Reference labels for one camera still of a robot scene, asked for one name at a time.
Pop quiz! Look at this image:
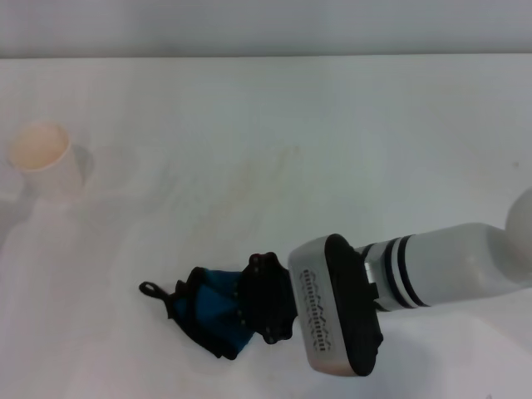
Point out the white paper cup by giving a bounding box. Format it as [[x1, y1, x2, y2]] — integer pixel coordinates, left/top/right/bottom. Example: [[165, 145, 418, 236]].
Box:
[[7, 120, 84, 201]]

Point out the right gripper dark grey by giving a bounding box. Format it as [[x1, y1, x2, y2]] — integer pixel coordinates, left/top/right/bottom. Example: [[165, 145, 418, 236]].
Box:
[[235, 251, 298, 345]]

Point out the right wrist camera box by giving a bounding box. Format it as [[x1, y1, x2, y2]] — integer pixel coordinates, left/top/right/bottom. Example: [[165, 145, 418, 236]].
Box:
[[288, 233, 384, 367]]

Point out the blue rag black trim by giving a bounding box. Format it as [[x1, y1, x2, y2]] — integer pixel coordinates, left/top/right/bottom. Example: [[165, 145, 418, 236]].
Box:
[[139, 268, 255, 361]]

